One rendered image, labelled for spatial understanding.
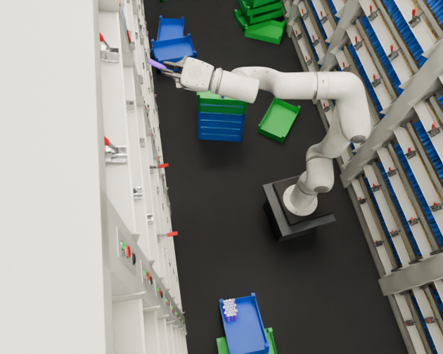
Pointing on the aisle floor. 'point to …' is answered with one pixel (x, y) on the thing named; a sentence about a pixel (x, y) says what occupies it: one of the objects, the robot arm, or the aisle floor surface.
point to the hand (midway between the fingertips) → (168, 68)
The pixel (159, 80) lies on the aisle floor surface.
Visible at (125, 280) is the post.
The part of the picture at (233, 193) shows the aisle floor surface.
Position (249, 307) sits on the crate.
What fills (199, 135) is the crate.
